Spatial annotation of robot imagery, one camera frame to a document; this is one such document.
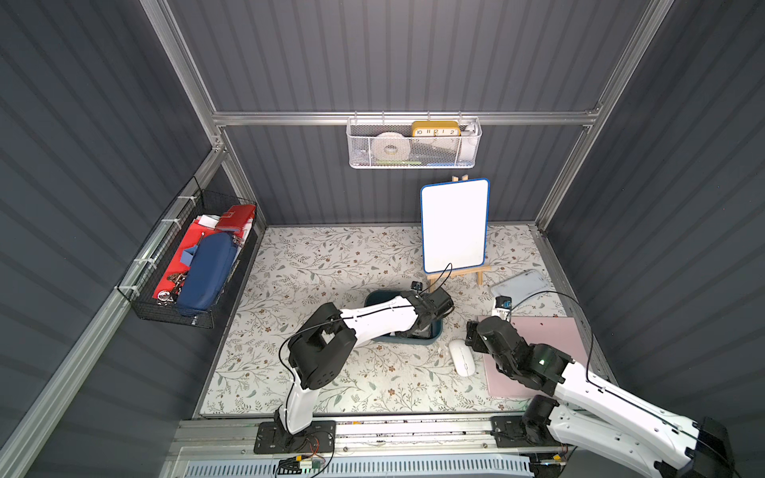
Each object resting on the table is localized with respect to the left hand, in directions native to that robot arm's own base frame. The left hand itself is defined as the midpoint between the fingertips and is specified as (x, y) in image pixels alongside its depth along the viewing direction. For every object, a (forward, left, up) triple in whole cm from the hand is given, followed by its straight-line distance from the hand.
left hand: (415, 325), depth 88 cm
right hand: (-4, -18, +8) cm, 20 cm away
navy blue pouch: (+1, +50, +26) cm, 57 cm away
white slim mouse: (-9, -13, -2) cm, 16 cm away
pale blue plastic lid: (+15, -37, -2) cm, 40 cm away
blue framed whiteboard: (+23, -12, +19) cm, 33 cm away
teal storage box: (-3, +5, -1) cm, 6 cm away
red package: (+18, +50, +26) cm, 59 cm away
